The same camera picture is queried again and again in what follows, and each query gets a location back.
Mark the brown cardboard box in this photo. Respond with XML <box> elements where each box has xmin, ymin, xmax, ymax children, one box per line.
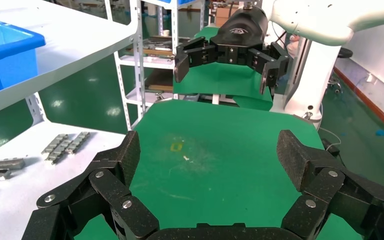
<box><xmin>214</xmin><ymin>6</ymin><xmax>243</xmax><ymax>28</ymax></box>

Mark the blue plastic bin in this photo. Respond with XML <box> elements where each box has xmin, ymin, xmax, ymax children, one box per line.
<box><xmin>0</xmin><ymin>14</ymin><xmax>47</xmax><ymax>99</ymax></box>

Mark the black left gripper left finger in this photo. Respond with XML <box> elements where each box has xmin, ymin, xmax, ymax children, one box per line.
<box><xmin>21</xmin><ymin>130</ymin><xmax>160</xmax><ymax>240</ymax></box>

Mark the small ribbed metal part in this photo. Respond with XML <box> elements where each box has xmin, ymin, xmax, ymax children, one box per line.
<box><xmin>41</xmin><ymin>133</ymin><xmax>69</xmax><ymax>155</ymax></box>
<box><xmin>0</xmin><ymin>157</ymin><xmax>27</xmax><ymax>172</ymax></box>
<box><xmin>45</xmin><ymin>139</ymin><xmax>73</xmax><ymax>166</ymax></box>
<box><xmin>65</xmin><ymin>131</ymin><xmax>91</xmax><ymax>155</ymax></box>

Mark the perforated metal rack post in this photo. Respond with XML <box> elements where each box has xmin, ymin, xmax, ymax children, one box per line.
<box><xmin>129</xmin><ymin>0</ymin><xmax>147</xmax><ymax>131</ymax></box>

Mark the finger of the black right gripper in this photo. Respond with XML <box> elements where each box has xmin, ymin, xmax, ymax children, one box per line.
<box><xmin>247</xmin><ymin>41</ymin><xmax>291</xmax><ymax>96</ymax></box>
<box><xmin>173</xmin><ymin>35</ymin><xmax>219</xmax><ymax>84</ymax></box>

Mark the white background storage rack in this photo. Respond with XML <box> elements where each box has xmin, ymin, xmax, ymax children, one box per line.
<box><xmin>112</xmin><ymin>0</ymin><xmax>180</xmax><ymax>131</ymax></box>

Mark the white robot torso column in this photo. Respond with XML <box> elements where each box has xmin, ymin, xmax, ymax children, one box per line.
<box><xmin>283</xmin><ymin>38</ymin><xmax>343</xmax><ymax>123</ymax></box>

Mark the black chair seat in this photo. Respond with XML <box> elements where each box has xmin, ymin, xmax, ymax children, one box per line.
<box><xmin>337</xmin><ymin>47</ymin><xmax>354</xmax><ymax>60</ymax></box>

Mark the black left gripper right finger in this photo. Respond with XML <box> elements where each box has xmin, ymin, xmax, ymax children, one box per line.
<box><xmin>275</xmin><ymin>129</ymin><xmax>384</xmax><ymax>240</ymax></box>

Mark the green covered background table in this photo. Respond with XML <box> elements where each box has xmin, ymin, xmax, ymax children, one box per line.
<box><xmin>173</xmin><ymin>26</ymin><xmax>275</xmax><ymax>112</ymax></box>

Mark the grey metal rack shelf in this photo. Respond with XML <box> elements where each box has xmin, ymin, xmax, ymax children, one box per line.
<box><xmin>0</xmin><ymin>0</ymin><xmax>139</xmax><ymax>121</ymax></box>

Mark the green table cloth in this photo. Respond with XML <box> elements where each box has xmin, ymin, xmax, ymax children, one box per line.
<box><xmin>73</xmin><ymin>98</ymin><xmax>363</xmax><ymax>240</ymax></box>

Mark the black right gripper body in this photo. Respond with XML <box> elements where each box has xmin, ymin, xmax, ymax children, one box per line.
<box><xmin>209</xmin><ymin>5</ymin><xmax>270</xmax><ymax>66</ymax></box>

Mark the black power adapter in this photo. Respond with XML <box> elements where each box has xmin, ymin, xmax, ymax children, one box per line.
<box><xmin>322</xmin><ymin>138</ymin><xmax>341</xmax><ymax>157</ymax></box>

